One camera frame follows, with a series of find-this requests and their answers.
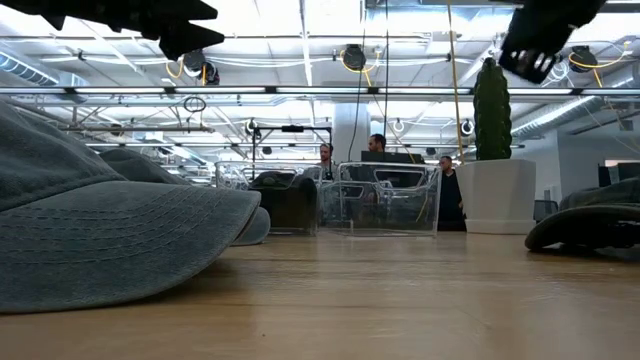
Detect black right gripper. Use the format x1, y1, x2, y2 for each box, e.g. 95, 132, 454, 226
498, 7, 577, 86

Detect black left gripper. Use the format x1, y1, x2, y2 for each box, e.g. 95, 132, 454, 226
0, 0, 227, 63

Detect blue-grey baseball cap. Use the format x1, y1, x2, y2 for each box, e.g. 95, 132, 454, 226
0, 99, 263, 315
98, 147, 272, 247

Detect clear plastic bin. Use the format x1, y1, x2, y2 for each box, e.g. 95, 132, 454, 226
214, 160, 322, 237
318, 161, 442, 238

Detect white plant pot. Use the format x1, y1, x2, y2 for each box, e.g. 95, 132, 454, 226
455, 158, 538, 236

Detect person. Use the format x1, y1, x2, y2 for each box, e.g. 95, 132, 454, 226
314, 142, 338, 181
437, 155, 468, 232
367, 133, 389, 154

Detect black monitor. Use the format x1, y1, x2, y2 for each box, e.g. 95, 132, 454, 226
360, 150, 427, 165

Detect black hanging cable loop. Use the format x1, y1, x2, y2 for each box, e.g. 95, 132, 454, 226
182, 95, 208, 114

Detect silver ventilation duct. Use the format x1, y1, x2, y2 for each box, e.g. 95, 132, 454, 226
510, 94, 599, 139

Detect long ceiling light rail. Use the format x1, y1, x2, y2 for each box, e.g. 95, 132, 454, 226
0, 85, 640, 97

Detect black frame stand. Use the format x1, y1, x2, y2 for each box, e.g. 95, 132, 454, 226
251, 124, 334, 166

